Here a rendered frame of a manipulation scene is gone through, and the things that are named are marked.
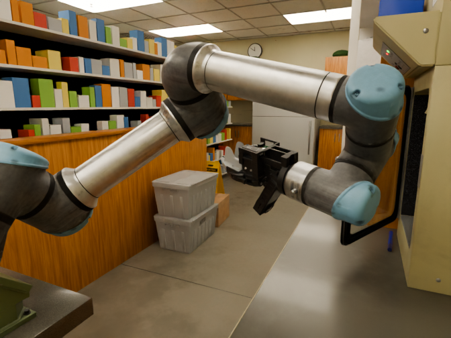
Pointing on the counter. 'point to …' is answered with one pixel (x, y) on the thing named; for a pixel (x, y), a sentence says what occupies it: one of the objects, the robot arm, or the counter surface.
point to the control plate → (393, 58)
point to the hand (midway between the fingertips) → (225, 161)
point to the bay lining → (414, 154)
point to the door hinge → (405, 151)
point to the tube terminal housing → (433, 174)
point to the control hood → (409, 38)
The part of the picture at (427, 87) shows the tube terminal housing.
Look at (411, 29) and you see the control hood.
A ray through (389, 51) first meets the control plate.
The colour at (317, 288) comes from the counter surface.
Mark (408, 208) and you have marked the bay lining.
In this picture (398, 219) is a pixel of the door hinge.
